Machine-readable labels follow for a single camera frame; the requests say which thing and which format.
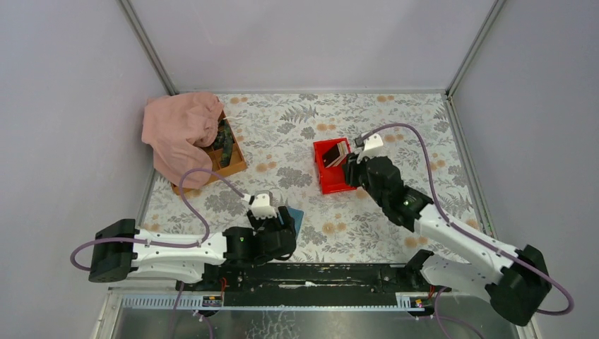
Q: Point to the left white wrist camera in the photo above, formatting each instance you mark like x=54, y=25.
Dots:
x=260, y=205

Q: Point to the blue card holder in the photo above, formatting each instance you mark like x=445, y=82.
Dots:
x=291, y=217

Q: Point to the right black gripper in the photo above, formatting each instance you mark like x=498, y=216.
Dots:
x=354, y=169

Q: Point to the red plastic bin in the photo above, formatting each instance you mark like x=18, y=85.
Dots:
x=331, y=180

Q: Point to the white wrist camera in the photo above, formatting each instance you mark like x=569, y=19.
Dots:
x=369, y=147
x=260, y=205

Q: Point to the pink cloth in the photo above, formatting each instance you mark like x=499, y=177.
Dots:
x=157, y=112

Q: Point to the floral patterned table mat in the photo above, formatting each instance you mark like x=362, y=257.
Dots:
x=276, y=134

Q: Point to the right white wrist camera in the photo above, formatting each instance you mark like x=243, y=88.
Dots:
x=369, y=147

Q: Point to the wooden organizer tray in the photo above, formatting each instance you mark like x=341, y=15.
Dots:
x=199, y=146

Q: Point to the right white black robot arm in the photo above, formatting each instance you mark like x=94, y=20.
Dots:
x=495, y=272

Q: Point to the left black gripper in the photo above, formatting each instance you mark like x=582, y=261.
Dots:
x=285, y=229

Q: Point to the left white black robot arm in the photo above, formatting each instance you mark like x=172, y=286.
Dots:
x=122, y=251

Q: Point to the dark green patterned item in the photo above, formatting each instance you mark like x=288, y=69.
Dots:
x=224, y=141

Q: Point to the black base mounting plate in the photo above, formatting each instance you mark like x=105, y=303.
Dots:
x=311, y=284

